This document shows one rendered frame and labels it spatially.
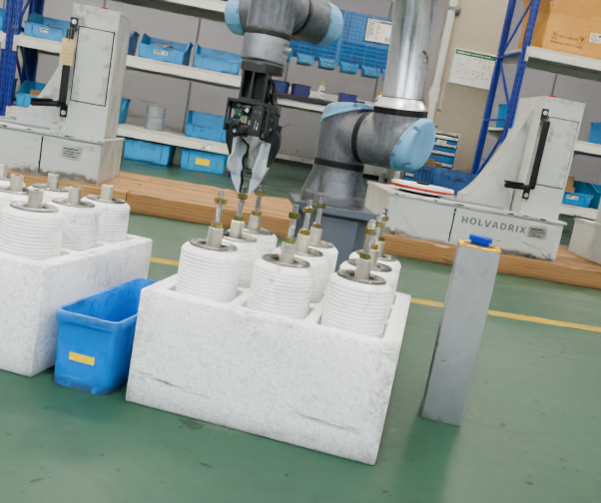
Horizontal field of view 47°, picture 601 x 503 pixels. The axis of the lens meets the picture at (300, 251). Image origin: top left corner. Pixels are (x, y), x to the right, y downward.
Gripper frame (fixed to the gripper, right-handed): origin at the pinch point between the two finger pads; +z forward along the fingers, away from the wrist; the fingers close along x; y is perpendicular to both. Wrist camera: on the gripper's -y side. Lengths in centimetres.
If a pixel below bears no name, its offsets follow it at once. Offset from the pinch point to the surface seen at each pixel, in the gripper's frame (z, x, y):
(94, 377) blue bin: 31.8, -13.5, 20.0
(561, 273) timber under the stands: 30, 98, -206
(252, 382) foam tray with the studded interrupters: 26.5, 10.9, 20.3
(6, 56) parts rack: -27, -294, -378
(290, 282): 11.4, 13.2, 17.1
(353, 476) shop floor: 34, 28, 25
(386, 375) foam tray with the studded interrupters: 20.6, 29.8, 20.8
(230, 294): 15.8, 3.9, 14.2
